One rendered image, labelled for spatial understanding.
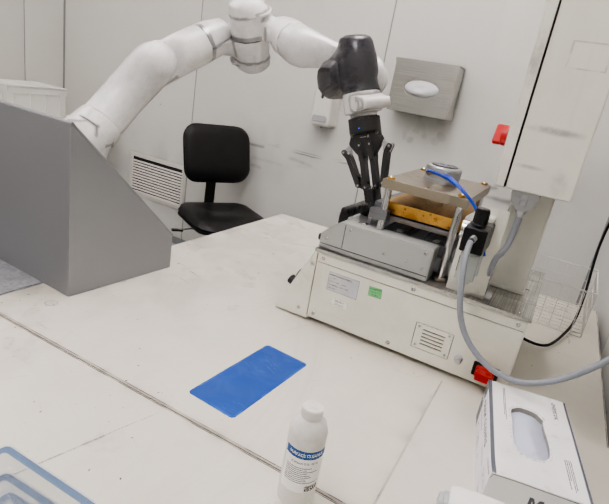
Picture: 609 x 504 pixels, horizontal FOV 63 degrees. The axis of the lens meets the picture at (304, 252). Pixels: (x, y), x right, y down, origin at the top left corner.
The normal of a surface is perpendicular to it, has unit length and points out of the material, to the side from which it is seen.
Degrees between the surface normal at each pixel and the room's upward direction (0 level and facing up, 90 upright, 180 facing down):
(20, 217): 90
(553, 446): 5
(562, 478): 3
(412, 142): 90
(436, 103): 90
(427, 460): 0
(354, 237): 90
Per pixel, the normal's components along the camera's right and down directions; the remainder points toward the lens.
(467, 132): -0.48, 0.22
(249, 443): 0.17, -0.93
